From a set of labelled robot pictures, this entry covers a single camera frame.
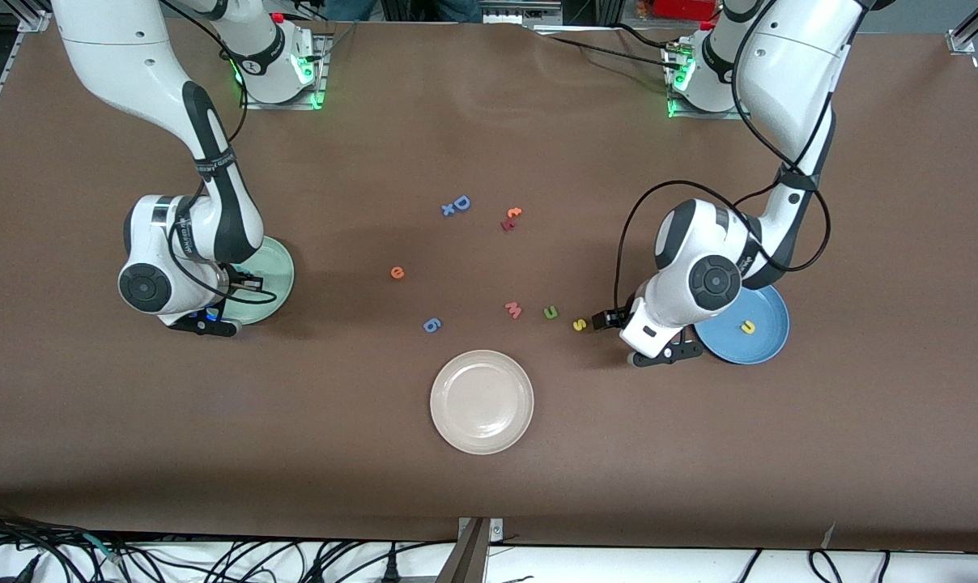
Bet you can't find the beige round plate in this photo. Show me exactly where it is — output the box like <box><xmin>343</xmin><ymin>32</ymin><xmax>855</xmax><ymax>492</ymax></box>
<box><xmin>429</xmin><ymin>349</ymin><xmax>535</xmax><ymax>456</ymax></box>

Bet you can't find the black looped floor cable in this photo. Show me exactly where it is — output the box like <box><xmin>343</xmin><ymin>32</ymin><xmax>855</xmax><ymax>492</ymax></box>
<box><xmin>807</xmin><ymin>549</ymin><xmax>844</xmax><ymax>583</ymax></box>

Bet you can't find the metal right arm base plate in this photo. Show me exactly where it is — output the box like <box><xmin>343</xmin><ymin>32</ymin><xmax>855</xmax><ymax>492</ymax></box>
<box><xmin>240</xmin><ymin>32</ymin><xmax>330</xmax><ymax>110</ymax></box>

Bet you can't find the red box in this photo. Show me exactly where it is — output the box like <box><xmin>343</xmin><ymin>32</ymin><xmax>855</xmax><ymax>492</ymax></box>
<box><xmin>653</xmin><ymin>0</ymin><xmax>725</xmax><ymax>21</ymax></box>

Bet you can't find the grey metal equipment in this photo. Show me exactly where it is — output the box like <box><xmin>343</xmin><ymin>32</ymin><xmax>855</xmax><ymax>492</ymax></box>
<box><xmin>481</xmin><ymin>0</ymin><xmax>563</xmax><ymax>25</ymax></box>

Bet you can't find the aluminium frame profile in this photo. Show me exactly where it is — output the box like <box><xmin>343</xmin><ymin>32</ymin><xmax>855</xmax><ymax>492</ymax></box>
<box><xmin>946</xmin><ymin>0</ymin><xmax>978</xmax><ymax>56</ymax></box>
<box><xmin>0</xmin><ymin>0</ymin><xmax>53</xmax><ymax>159</ymax></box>

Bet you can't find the teal tipped cable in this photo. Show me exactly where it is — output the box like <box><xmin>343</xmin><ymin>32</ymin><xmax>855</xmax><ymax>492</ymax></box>
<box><xmin>80</xmin><ymin>530</ymin><xmax>125</xmax><ymax>565</ymax></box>

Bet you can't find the green round plate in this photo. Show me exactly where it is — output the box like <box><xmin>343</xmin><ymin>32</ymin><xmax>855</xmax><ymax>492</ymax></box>
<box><xmin>228</xmin><ymin>236</ymin><xmax>296</xmax><ymax>326</ymax></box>

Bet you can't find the aluminium camera post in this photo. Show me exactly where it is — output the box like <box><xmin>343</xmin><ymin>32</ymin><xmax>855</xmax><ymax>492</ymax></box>
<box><xmin>436</xmin><ymin>517</ymin><xmax>506</xmax><ymax>583</ymax></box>

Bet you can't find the black table cable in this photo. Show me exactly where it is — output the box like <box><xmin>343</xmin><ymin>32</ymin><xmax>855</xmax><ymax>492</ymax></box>
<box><xmin>534</xmin><ymin>31</ymin><xmax>672</xmax><ymax>64</ymax></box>
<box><xmin>614</xmin><ymin>23</ymin><xmax>676</xmax><ymax>49</ymax></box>

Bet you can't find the blue round plate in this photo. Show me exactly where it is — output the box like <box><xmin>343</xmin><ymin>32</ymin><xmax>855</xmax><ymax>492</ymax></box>
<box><xmin>694</xmin><ymin>283</ymin><xmax>791</xmax><ymax>365</ymax></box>

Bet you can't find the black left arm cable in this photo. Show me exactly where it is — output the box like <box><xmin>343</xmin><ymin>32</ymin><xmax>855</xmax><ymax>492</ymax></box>
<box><xmin>613</xmin><ymin>0</ymin><xmax>831</xmax><ymax>317</ymax></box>

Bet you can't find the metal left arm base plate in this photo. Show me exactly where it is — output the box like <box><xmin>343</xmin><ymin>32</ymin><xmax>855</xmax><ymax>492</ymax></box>
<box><xmin>663</xmin><ymin>40</ymin><xmax>753</xmax><ymax>121</ymax></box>

